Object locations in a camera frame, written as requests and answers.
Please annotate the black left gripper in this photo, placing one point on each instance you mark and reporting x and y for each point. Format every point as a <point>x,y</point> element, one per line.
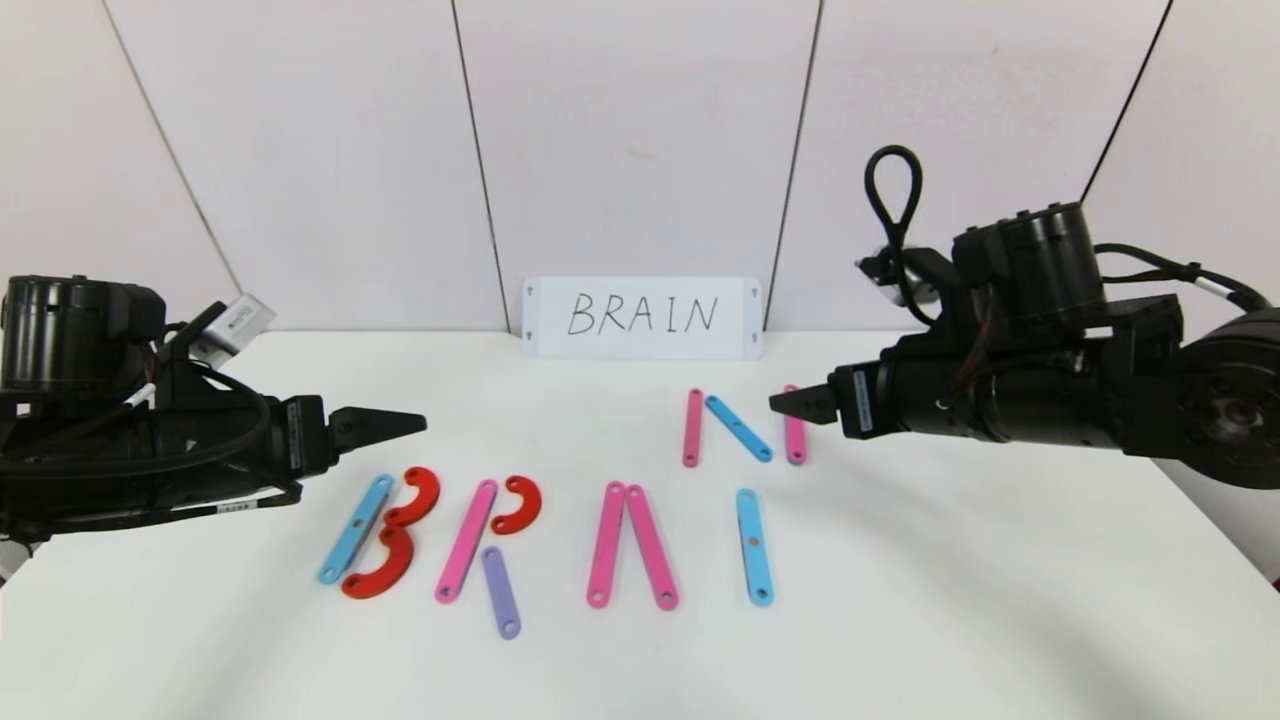
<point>304,436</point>

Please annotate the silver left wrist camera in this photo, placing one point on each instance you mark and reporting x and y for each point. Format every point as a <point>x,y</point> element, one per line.
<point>235,325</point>

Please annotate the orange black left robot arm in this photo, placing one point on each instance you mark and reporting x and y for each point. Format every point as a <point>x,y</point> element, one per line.
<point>70,340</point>

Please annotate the short purple strip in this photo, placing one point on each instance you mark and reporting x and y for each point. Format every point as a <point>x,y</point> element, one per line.
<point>500,592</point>

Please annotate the black camera bracket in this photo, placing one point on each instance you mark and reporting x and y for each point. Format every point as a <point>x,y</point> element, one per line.
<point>935,290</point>
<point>190,390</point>

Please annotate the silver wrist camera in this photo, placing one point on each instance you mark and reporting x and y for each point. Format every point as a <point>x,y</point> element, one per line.
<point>885,270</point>
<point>235,325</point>

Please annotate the white BRAIN sign card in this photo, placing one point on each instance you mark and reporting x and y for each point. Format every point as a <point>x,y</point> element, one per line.
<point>640,340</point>

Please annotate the large red arc piece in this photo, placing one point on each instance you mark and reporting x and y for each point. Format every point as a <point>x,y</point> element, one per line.
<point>425,492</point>
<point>385,575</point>

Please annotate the small red arc piece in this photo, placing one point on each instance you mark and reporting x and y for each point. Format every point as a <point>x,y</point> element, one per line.
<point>528,505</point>

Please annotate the black right camera bracket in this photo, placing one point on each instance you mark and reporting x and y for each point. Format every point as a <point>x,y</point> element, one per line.
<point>935,290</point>

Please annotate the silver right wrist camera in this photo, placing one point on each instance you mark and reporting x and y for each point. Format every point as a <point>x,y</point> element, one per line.
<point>885,270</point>

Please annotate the blue strip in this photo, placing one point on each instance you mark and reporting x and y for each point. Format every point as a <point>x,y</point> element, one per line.
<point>738,428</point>
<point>753,545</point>
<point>355,530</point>

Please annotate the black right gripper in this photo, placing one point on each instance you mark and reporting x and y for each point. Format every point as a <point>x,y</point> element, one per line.
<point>852,402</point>

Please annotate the black left camera bracket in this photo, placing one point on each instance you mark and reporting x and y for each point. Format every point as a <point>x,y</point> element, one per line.
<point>190,390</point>

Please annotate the pink strip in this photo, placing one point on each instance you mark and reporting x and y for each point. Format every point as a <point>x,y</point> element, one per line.
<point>651,548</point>
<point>692,428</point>
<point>606,545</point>
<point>467,540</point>
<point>794,445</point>

